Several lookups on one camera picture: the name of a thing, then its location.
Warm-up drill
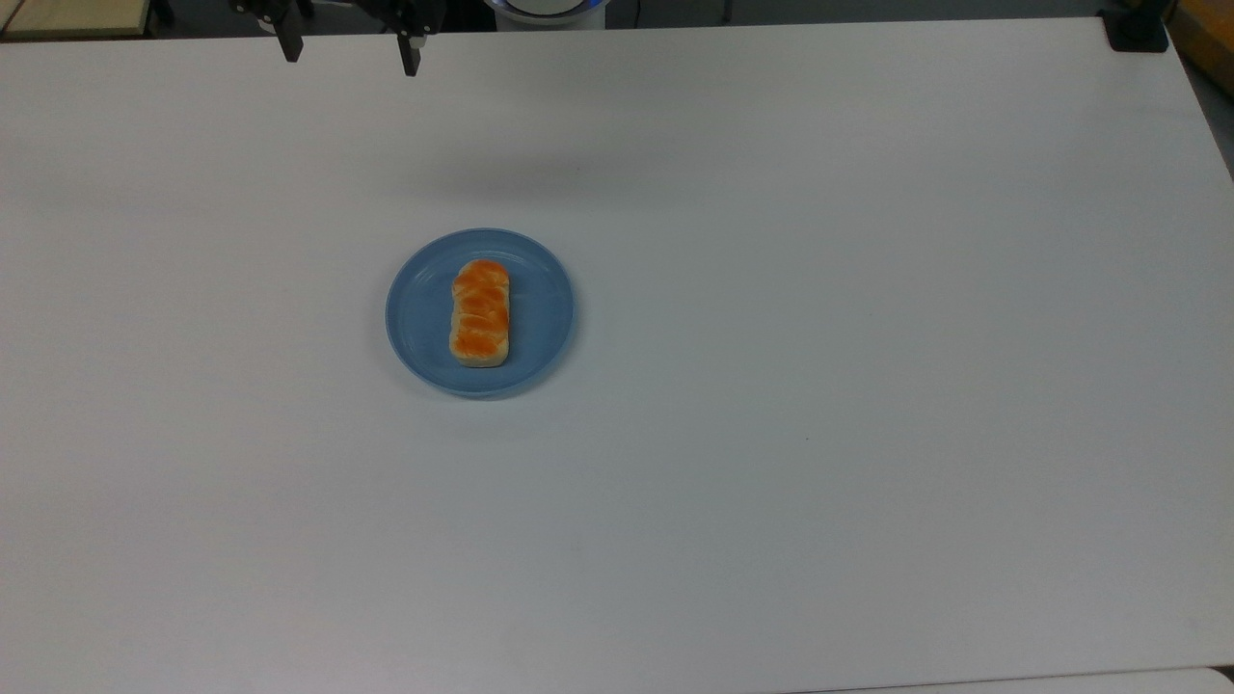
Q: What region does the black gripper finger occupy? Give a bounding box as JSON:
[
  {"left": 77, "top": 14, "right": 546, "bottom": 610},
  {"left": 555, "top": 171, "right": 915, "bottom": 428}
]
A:
[
  {"left": 352, "top": 0, "right": 444, "bottom": 78},
  {"left": 231, "top": 0, "right": 315, "bottom": 65}
]

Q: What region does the orange glazed bread loaf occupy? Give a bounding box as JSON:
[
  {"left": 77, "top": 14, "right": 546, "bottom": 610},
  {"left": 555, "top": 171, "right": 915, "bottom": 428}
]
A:
[{"left": 448, "top": 258, "right": 511, "bottom": 368}]

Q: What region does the white robot base blue light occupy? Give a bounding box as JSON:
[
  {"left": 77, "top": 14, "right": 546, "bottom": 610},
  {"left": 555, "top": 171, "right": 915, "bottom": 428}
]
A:
[{"left": 482, "top": 0, "right": 608, "bottom": 32}]

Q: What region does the blue round plate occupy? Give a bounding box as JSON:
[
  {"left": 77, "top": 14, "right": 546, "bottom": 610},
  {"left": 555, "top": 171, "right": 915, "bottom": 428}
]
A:
[{"left": 385, "top": 227, "right": 577, "bottom": 400}]

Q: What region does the light wooden table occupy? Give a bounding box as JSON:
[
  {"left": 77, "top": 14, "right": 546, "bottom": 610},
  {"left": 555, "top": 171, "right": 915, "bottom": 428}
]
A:
[{"left": 0, "top": 0, "right": 153, "bottom": 40}]

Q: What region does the black stand base clamp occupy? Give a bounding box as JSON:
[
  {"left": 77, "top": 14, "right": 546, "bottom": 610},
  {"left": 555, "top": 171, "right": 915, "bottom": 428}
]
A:
[{"left": 1104, "top": 8, "right": 1170, "bottom": 54}]

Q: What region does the brown wooden board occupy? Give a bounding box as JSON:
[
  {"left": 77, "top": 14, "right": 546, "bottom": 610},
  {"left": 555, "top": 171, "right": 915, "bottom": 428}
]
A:
[{"left": 1168, "top": 0, "right": 1234, "bottom": 97}]

